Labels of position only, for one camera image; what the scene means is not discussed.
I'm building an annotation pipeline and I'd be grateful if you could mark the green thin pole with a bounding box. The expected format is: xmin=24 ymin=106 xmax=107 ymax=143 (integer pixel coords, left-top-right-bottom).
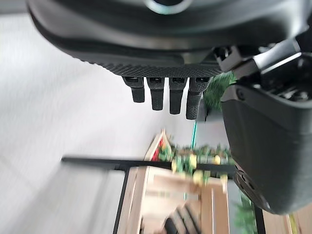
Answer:
xmin=191 ymin=120 xmax=198 ymax=150

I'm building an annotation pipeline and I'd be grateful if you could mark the dark slatted object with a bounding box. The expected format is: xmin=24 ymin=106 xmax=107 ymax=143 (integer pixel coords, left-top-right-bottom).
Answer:
xmin=162 ymin=202 xmax=203 ymax=234

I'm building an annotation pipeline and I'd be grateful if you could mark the green leafy branch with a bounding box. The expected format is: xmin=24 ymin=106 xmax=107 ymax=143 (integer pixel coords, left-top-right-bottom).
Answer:
xmin=234 ymin=194 xmax=257 ymax=234

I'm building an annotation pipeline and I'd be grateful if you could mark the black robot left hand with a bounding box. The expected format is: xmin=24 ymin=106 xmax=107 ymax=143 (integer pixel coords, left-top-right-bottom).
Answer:
xmin=25 ymin=0 xmax=312 ymax=215

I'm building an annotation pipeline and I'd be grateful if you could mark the light wooden board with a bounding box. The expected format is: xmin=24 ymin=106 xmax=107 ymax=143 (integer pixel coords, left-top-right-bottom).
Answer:
xmin=262 ymin=210 xmax=312 ymax=234

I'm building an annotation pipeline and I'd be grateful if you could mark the green artificial plant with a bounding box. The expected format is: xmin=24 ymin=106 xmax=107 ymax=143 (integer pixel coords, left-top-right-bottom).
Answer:
xmin=202 ymin=72 xmax=238 ymax=113

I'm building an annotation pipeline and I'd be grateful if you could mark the light wooden crate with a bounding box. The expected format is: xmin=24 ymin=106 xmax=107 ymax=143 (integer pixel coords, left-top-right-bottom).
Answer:
xmin=117 ymin=129 xmax=231 ymax=234

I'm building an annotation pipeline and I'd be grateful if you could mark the artificial flower garland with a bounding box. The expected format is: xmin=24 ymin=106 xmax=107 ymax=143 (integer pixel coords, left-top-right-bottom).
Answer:
xmin=156 ymin=143 xmax=235 ymax=187

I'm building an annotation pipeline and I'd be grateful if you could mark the black metal frame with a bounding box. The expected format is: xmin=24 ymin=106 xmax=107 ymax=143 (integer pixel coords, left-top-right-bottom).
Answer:
xmin=60 ymin=156 xmax=266 ymax=234

